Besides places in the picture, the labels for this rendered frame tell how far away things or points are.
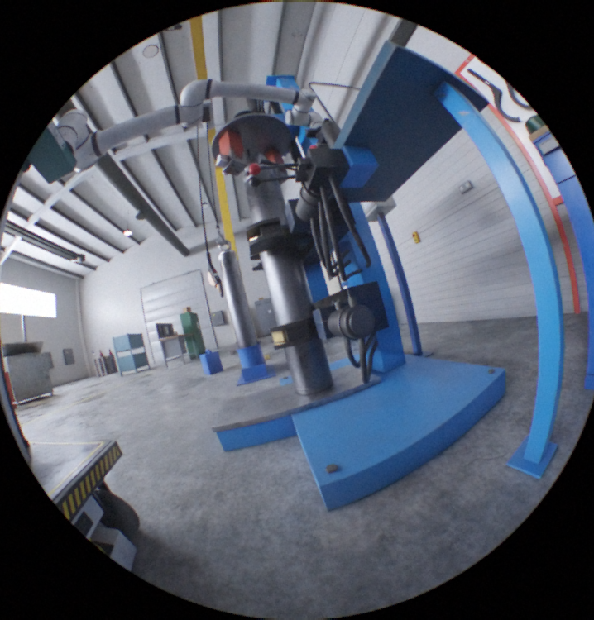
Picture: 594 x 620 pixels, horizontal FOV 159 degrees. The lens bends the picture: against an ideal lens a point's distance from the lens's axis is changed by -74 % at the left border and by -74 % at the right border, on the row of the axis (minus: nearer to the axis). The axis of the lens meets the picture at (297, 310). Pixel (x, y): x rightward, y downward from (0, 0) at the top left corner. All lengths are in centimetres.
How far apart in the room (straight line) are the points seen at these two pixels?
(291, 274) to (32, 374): 799
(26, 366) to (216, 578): 783
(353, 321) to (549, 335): 54
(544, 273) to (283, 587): 83
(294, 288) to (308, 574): 107
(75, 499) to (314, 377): 104
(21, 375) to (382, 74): 832
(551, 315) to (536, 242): 15
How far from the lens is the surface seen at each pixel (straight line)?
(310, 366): 106
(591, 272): 98
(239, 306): 236
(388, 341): 122
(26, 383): 811
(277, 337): 98
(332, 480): 60
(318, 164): 65
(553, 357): 58
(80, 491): 60
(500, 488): 70
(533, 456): 75
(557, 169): 100
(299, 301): 104
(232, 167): 134
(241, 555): 67
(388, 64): 60
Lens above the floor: 54
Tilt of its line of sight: 2 degrees up
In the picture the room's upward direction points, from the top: 15 degrees counter-clockwise
